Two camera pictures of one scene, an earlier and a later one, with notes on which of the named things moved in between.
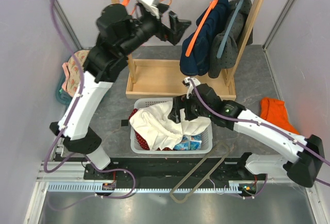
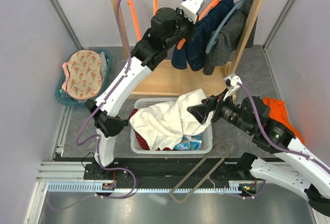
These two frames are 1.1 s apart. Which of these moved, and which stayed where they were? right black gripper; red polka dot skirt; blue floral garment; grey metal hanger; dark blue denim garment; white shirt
Moved: dark blue denim garment; right black gripper
Stayed: red polka dot skirt; white shirt; blue floral garment; grey metal hanger
